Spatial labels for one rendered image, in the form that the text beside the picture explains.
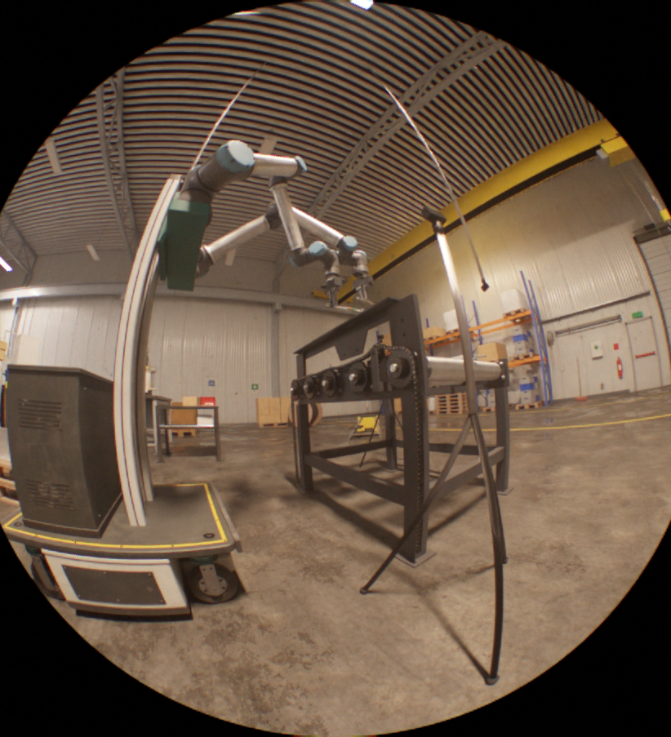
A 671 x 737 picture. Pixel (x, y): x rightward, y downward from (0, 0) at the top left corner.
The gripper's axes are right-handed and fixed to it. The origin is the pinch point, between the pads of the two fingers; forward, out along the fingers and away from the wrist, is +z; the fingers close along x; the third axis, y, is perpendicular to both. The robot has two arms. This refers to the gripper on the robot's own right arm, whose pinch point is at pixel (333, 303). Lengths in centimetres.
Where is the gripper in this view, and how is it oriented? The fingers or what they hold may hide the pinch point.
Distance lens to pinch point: 138.8
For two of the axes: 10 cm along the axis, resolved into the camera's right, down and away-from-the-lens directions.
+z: 0.6, 9.9, -1.4
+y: -8.7, -0.2, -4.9
